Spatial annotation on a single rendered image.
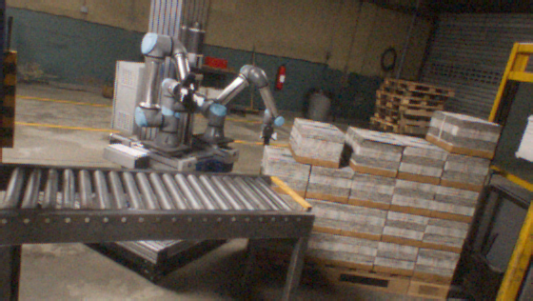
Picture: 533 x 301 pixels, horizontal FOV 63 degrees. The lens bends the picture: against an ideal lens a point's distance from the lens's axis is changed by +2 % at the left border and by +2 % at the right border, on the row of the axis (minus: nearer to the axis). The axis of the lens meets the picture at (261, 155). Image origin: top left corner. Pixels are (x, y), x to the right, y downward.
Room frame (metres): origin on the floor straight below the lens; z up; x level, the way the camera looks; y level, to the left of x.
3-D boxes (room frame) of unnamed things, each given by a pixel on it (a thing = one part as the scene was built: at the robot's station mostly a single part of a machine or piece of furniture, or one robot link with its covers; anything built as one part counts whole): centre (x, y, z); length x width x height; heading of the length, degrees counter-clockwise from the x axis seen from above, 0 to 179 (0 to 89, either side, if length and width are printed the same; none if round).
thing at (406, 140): (2.97, -1.02, 1.06); 0.37 x 0.28 x 0.01; 7
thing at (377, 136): (2.91, -0.74, 1.06); 0.37 x 0.29 x 0.01; 6
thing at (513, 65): (3.37, -1.72, 0.97); 0.09 x 0.09 x 1.75; 6
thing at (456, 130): (3.00, -1.33, 0.65); 0.39 x 0.30 x 1.29; 6
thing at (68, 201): (1.69, 0.77, 0.77); 0.47 x 0.05 x 0.05; 26
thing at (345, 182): (2.91, -0.60, 0.42); 1.17 x 0.39 x 0.83; 96
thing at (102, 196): (1.75, 0.65, 0.77); 0.47 x 0.05 x 0.05; 26
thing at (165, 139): (2.57, 0.59, 0.87); 0.15 x 0.15 x 0.10
